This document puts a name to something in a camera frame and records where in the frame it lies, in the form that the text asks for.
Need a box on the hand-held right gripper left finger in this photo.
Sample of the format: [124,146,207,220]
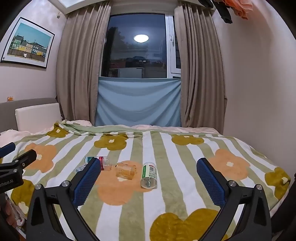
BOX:
[26,157,102,241]

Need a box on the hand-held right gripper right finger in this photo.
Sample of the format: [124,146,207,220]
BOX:
[196,158,272,241]

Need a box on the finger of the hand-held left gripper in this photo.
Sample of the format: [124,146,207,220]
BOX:
[0,142,16,158]
[0,149,38,178]

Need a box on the clear amber cup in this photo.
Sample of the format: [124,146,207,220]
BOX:
[115,162,137,182]

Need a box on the person's left hand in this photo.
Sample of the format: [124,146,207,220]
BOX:
[0,197,18,230]

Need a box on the small clear plastic bottle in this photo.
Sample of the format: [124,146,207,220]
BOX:
[74,163,89,174]

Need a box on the red green label bottle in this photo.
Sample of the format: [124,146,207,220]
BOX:
[85,156,112,171]

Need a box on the white cushion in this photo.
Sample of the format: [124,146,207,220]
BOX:
[15,103,63,131]

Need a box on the grey headboard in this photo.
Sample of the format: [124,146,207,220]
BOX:
[0,97,62,133]

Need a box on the floral striped blanket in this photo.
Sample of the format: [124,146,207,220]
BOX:
[0,120,292,241]

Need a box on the green label plastic bottle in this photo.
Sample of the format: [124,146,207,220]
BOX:
[140,162,158,189]

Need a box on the light blue cloth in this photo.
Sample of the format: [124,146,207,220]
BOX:
[95,77,182,127]

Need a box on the beige curtain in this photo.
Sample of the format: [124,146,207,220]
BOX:
[56,2,112,127]
[174,3,226,128]

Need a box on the framed houses picture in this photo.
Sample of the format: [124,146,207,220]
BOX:
[0,17,55,69]

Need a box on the window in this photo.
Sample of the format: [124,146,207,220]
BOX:
[101,13,182,79]

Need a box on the black hanging object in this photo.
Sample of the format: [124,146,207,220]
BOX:
[203,0,233,24]

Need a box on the orange fabric flower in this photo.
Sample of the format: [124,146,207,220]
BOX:
[221,0,255,20]

